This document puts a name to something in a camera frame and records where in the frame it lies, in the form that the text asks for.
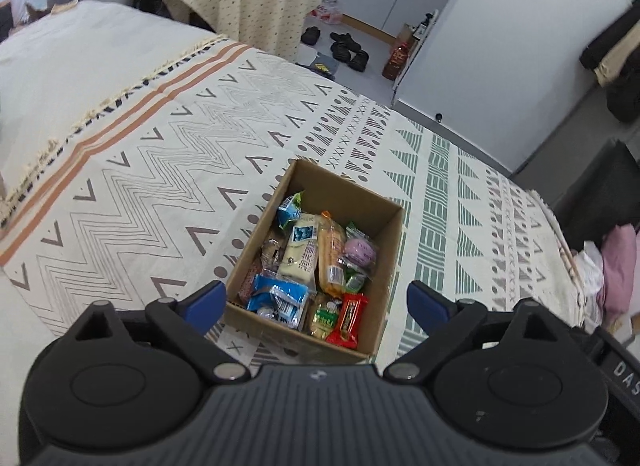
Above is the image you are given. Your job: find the red white plastic bag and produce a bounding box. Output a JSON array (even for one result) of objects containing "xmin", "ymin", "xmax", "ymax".
[{"xmin": 310, "ymin": 0, "xmax": 343, "ymax": 25}]

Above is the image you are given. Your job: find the brown stick snack packet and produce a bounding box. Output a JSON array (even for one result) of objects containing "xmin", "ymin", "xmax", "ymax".
[{"xmin": 238, "ymin": 229, "xmax": 286, "ymax": 305}]

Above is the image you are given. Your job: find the single black slipper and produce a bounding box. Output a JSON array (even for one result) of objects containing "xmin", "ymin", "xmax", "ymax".
[{"xmin": 300, "ymin": 26, "xmax": 321, "ymax": 46}]

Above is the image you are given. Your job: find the blue cartoon snack packet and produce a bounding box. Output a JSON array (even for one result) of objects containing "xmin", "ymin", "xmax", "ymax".
[{"xmin": 276, "ymin": 192, "xmax": 303, "ymax": 232}]

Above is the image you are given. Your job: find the purple bun packet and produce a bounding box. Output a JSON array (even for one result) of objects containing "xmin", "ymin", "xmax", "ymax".
[{"xmin": 343, "ymin": 237, "xmax": 376, "ymax": 269}]

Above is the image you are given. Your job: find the green snack bag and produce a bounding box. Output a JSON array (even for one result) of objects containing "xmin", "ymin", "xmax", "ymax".
[{"xmin": 341, "ymin": 222, "xmax": 374, "ymax": 293}]

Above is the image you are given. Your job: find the cream bread packet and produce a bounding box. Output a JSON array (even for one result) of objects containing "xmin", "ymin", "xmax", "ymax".
[{"xmin": 278, "ymin": 213, "xmax": 320, "ymax": 288}]

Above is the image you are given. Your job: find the black slippers pile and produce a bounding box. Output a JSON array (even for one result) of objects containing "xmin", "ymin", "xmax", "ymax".
[{"xmin": 330, "ymin": 32, "xmax": 370, "ymax": 72}]

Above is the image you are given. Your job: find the red oil bottle on floor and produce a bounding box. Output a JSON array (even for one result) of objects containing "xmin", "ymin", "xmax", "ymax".
[{"xmin": 382, "ymin": 42, "xmax": 410, "ymax": 81}]

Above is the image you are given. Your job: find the pink pillow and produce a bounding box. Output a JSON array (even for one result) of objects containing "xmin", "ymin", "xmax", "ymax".
[{"xmin": 598, "ymin": 224, "xmax": 637, "ymax": 319}]

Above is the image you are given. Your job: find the red snack packet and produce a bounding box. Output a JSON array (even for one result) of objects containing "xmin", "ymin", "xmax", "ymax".
[{"xmin": 326, "ymin": 293, "xmax": 369, "ymax": 350}]

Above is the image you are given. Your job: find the patterned bed blanket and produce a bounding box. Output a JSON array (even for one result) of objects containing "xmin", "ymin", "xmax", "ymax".
[{"xmin": 1, "ymin": 39, "xmax": 585, "ymax": 364}]

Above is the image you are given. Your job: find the green label bread packet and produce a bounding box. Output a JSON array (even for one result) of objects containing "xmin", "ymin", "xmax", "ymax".
[{"xmin": 307, "ymin": 293, "xmax": 343, "ymax": 340}]

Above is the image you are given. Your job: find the orange cracker packet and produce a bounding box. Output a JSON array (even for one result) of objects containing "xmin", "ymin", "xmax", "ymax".
[{"xmin": 318, "ymin": 211, "xmax": 346, "ymax": 298}]

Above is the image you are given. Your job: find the brown cardboard box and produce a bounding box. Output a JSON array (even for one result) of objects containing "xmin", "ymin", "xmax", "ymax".
[{"xmin": 222, "ymin": 158, "xmax": 405, "ymax": 364}]

